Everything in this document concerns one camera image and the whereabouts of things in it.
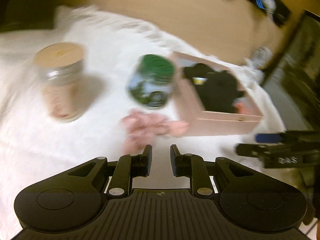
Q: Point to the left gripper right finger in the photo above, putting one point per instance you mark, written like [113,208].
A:
[196,169]

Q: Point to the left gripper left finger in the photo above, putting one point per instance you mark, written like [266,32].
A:
[125,169]

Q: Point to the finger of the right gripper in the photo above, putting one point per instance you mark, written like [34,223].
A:
[287,137]
[295,155]

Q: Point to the pink ruffled sock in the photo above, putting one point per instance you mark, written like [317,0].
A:
[142,129]

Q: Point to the black plush toy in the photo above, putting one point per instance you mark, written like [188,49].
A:
[220,91]

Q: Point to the yellow rimmed round pouch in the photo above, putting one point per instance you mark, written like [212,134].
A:
[198,81]

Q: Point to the coral knitted sock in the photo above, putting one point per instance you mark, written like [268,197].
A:
[240,108]

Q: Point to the pink cardboard box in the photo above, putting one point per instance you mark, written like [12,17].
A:
[190,108]

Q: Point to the green lid jar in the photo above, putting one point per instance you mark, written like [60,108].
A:
[152,82]

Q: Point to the white textured table cloth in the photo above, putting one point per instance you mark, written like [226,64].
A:
[34,146]

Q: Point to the clear jar tan lid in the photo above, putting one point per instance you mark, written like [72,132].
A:
[60,68]

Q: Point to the black monitor base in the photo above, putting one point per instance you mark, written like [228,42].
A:
[27,14]

